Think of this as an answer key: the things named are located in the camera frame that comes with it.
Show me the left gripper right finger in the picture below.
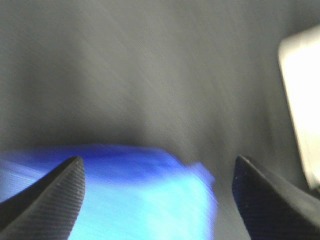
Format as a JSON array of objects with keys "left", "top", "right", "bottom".
[{"left": 232, "top": 155, "right": 320, "bottom": 240}]

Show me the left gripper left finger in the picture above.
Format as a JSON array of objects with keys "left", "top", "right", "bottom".
[{"left": 0, "top": 156, "right": 86, "bottom": 240}]

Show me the blue microfiber towel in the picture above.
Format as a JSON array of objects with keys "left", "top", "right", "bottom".
[{"left": 0, "top": 144, "right": 217, "bottom": 240}]

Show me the black table cover cloth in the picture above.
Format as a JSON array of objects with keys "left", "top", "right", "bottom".
[{"left": 0, "top": 0, "right": 320, "bottom": 240}]

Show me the white slotted plastic crate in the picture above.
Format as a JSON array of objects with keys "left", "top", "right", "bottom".
[{"left": 278, "top": 25, "right": 320, "bottom": 190}]

